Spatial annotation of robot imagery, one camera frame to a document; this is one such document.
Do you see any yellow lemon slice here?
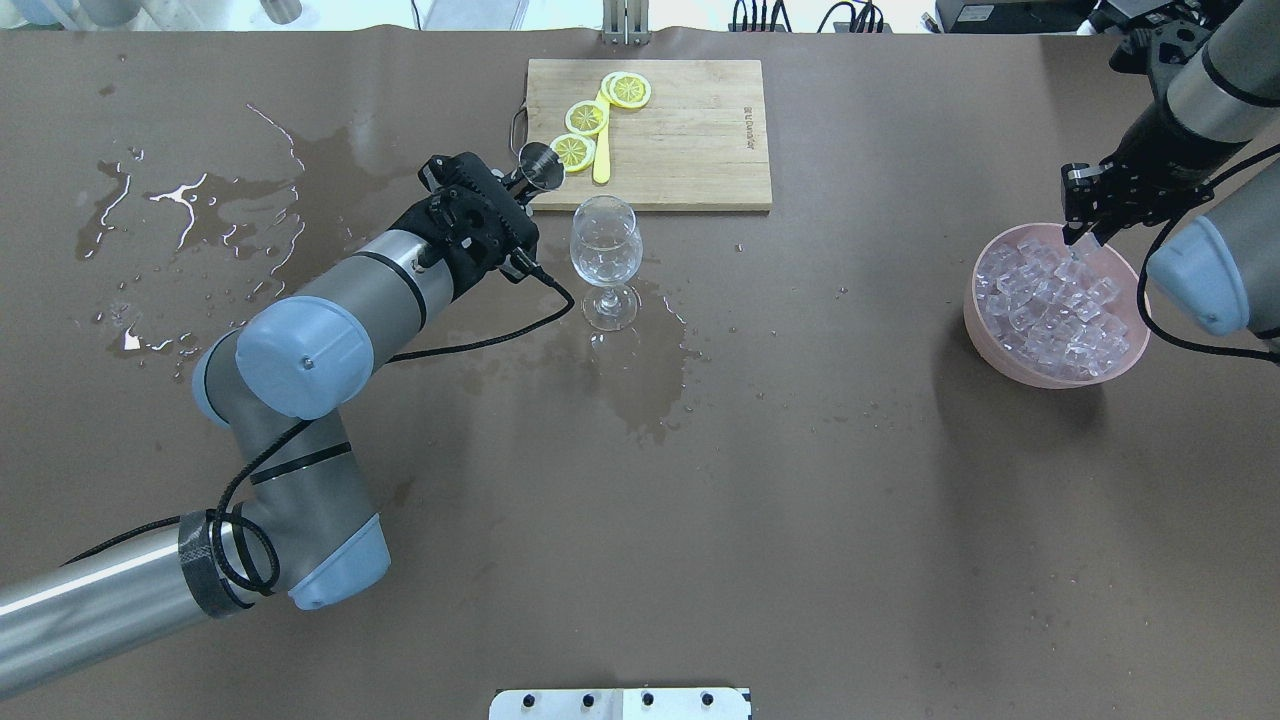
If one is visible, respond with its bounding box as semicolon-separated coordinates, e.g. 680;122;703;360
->
602;70;653;110
564;100;611;138
549;133;596;174

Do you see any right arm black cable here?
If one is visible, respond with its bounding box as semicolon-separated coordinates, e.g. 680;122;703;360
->
1135;145;1280;363

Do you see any steel cocktail jigger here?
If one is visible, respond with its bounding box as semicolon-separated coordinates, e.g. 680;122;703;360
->
502;141;566;205

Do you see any pink bowl of ice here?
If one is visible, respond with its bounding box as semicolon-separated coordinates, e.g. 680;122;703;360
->
963;223;1151;389

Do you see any white camera post base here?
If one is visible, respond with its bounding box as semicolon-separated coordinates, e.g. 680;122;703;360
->
488;687;754;719

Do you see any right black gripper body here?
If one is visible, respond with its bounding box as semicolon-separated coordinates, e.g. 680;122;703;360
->
1096;159;1215;231

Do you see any yellow lemon slice middle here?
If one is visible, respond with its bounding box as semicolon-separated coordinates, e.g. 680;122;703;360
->
564;100;611;138

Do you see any yellow lemon slice far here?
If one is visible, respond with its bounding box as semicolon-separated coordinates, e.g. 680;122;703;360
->
602;70;653;110

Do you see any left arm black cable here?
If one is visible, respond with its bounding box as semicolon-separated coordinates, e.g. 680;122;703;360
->
60;255;576;598

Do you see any yellow lemon slice near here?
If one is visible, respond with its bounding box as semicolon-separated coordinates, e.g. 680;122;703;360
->
549;133;596;174

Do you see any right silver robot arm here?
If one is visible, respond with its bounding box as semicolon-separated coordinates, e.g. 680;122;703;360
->
1060;1;1277;364

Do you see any aluminium frame post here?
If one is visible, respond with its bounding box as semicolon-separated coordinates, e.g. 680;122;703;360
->
600;0;652;46

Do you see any bamboo cutting board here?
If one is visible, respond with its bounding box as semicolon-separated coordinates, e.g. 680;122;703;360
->
525;59;773;211

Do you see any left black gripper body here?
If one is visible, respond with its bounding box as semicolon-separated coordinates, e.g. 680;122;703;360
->
390;188;526;300

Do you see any clear wine glass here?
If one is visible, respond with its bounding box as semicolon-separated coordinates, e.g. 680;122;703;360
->
570;195;643;332

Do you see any yellow plastic stick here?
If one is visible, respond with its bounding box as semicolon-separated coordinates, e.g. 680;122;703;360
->
591;70;620;186

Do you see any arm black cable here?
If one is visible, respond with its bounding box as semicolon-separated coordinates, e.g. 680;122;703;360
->
1135;145;1280;363
60;255;576;598

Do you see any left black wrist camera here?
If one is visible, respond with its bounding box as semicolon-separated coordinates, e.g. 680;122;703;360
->
419;152;540;295

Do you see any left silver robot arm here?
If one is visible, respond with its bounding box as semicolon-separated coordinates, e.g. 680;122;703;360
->
3;179;538;697

